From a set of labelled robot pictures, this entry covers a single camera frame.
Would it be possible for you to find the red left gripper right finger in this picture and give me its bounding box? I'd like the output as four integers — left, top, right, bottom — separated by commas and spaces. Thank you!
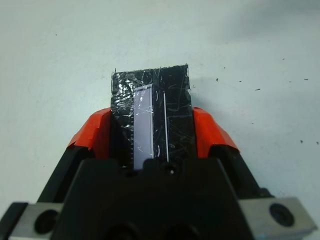
191, 106, 276, 201

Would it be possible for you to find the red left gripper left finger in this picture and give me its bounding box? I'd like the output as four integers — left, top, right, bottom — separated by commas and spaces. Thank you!
37, 107, 113, 205

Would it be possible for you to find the black glossy box lid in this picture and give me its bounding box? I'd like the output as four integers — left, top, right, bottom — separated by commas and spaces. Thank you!
109, 63, 194, 171

